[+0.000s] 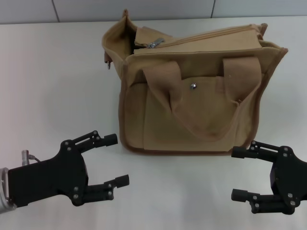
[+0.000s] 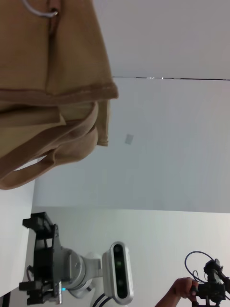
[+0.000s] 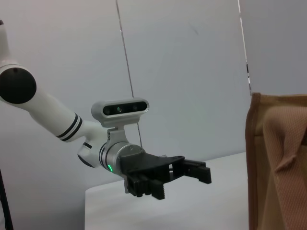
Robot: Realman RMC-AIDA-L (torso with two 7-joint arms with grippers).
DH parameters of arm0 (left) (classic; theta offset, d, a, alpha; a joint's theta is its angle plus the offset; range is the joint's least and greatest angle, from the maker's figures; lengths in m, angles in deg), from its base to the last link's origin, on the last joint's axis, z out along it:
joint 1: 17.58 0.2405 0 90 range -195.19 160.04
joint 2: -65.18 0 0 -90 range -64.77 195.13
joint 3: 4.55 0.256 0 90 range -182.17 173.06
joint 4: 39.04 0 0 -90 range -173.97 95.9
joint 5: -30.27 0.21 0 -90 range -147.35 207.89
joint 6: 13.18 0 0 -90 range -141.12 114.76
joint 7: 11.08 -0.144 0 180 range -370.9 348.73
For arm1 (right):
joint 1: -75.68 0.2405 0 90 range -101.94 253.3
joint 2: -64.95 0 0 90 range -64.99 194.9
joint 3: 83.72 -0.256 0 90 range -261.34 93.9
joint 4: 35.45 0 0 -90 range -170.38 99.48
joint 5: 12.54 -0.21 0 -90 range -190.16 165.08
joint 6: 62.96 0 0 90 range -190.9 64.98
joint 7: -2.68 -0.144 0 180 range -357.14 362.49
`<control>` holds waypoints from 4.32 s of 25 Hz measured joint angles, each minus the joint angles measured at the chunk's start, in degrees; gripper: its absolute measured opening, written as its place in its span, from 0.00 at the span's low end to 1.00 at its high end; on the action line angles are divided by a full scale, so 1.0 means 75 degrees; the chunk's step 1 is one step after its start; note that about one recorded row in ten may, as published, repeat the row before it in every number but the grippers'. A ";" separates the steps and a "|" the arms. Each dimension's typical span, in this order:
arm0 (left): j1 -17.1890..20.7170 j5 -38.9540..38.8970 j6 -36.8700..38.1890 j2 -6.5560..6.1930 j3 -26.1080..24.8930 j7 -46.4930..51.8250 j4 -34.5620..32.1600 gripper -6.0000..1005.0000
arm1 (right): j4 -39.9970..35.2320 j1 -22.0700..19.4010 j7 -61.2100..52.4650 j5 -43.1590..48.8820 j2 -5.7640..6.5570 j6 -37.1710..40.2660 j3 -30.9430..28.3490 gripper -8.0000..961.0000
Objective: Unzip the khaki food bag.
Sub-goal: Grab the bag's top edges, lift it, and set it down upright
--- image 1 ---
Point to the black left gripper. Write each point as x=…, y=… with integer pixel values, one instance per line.
x=48, y=177

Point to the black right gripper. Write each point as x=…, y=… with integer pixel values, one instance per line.
x=287, y=172

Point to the khaki canvas food bag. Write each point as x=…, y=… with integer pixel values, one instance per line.
x=192, y=115

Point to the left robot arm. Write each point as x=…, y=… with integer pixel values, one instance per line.
x=3, y=191

